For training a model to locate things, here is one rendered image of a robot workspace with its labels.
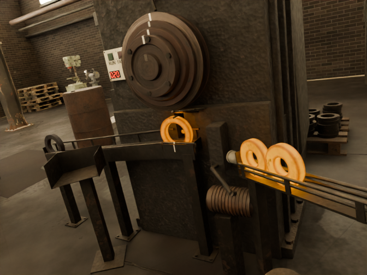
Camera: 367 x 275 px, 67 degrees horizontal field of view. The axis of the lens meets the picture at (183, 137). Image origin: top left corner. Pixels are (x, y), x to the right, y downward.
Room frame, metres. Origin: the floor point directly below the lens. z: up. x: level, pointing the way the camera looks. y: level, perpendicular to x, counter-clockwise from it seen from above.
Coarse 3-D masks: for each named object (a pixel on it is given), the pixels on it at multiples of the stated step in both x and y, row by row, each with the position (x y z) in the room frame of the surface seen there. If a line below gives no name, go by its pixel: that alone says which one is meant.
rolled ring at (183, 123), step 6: (168, 120) 1.42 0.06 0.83; (174, 120) 1.40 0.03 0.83; (180, 120) 1.38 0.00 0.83; (162, 126) 1.44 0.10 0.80; (168, 126) 1.45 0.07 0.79; (186, 126) 1.36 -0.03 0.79; (162, 132) 1.45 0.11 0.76; (186, 132) 1.37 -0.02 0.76; (192, 132) 1.38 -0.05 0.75; (162, 138) 1.45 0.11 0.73; (168, 138) 1.44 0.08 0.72; (186, 138) 1.37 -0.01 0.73; (192, 138) 1.38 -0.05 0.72
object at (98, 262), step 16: (64, 160) 1.57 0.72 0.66; (80, 160) 1.57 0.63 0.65; (96, 160) 1.40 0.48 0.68; (48, 176) 1.37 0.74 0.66; (64, 176) 1.50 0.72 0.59; (80, 176) 1.43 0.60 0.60; (96, 176) 1.38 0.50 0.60; (96, 192) 1.50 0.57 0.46; (96, 208) 1.45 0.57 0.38; (96, 224) 1.44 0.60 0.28; (96, 256) 1.51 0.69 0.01; (112, 256) 1.45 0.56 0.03; (96, 272) 1.37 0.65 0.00
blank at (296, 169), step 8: (280, 144) 0.88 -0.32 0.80; (272, 152) 0.90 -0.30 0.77; (280, 152) 0.87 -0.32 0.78; (288, 152) 0.83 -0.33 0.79; (296, 152) 0.83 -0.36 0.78; (272, 160) 0.91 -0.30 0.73; (288, 160) 0.83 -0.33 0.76; (296, 160) 0.81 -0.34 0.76; (272, 168) 0.91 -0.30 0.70; (280, 168) 0.90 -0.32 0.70; (288, 168) 0.84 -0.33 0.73; (296, 168) 0.81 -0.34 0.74; (304, 168) 0.81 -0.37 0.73; (272, 176) 0.91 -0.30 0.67; (288, 176) 0.84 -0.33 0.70; (296, 176) 0.81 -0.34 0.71; (304, 176) 0.81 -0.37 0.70; (280, 184) 0.88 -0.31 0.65; (296, 184) 0.81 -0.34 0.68
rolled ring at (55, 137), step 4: (48, 136) 1.99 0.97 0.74; (52, 136) 1.96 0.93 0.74; (56, 136) 1.96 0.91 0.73; (44, 140) 2.02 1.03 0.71; (48, 140) 2.01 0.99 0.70; (56, 140) 1.95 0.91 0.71; (60, 140) 1.95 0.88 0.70; (48, 144) 2.02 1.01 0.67; (60, 144) 1.94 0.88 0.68; (48, 148) 2.01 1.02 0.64; (52, 148) 2.03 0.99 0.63; (60, 148) 1.94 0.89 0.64; (64, 148) 1.96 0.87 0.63
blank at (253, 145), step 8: (248, 144) 1.02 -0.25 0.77; (256, 144) 0.98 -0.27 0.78; (240, 152) 1.08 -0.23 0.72; (248, 152) 1.04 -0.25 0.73; (256, 152) 0.98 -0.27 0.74; (264, 152) 0.96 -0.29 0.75; (248, 160) 1.04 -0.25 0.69; (264, 160) 0.95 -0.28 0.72; (264, 168) 0.95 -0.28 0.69; (256, 176) 1.00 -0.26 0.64
